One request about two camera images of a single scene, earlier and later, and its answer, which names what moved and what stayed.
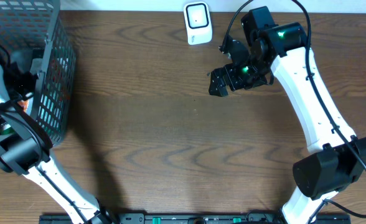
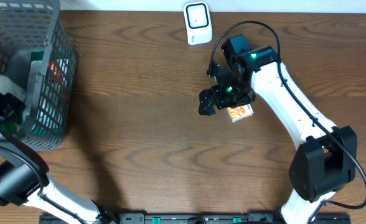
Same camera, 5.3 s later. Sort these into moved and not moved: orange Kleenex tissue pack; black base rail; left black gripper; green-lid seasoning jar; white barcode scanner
Moved: left black gripper; orange Kleenex tissue pack
Not moved: black base rail; white barcode scanner; green-lid seasoning jar
